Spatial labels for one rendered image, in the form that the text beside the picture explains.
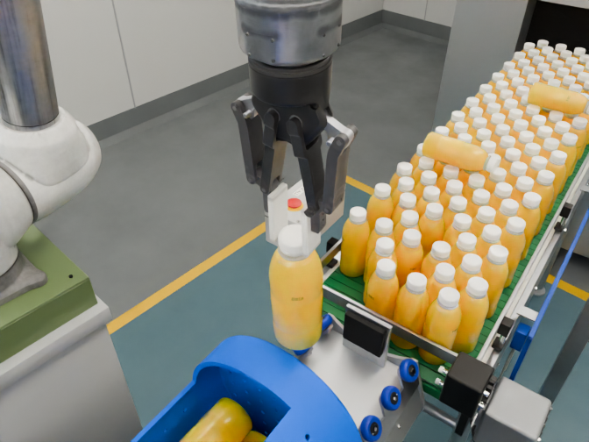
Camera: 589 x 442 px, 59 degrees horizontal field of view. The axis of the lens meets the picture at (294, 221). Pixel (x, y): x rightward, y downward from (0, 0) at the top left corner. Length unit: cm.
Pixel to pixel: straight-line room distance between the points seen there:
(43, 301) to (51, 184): 23
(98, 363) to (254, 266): 148
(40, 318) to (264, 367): 55
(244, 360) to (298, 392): 9
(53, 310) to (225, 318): 137
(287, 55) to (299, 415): 46
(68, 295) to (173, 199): 206
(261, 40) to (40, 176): 73
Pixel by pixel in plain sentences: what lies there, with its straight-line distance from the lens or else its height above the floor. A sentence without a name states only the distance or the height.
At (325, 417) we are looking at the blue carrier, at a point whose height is 120.
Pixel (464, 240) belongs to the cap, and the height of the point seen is 109.
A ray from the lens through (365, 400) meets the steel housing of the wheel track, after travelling 108.
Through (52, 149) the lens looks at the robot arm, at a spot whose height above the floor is 133.
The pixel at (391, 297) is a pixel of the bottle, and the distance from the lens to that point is 112.
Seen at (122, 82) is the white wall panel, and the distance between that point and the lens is 381.
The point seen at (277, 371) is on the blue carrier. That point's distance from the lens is 73.
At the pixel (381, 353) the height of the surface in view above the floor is 98.
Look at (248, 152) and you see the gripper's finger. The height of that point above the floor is 155.
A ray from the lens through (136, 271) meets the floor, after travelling 273.
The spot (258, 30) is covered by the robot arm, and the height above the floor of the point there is 169.
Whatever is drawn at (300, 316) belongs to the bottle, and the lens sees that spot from 66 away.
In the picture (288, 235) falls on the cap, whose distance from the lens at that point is 61.
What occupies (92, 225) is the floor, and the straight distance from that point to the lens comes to 309.
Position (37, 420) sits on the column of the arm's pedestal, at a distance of 131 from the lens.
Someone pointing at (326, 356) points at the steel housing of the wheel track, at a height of 93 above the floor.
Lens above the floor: 183
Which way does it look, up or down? 39 degrees down
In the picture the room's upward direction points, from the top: straight up
